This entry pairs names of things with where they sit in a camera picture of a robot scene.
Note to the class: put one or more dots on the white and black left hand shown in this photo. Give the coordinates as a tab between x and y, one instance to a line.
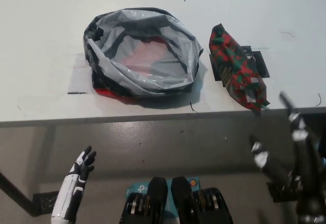
67	196

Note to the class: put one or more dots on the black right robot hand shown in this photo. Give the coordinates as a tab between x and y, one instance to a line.
298	163

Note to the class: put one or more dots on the black tape patch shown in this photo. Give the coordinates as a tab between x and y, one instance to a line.
261	66

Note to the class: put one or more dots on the grey tape patch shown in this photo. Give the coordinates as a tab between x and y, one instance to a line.
79	81

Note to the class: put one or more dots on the red package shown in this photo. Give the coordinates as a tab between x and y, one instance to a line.
150	56

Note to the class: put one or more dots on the black table leg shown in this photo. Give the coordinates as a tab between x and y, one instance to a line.
15	191

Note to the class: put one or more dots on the red green coffee bean bag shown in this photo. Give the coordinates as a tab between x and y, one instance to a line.
237	63

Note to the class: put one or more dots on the black plastic bag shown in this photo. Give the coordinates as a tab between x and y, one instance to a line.
122	79

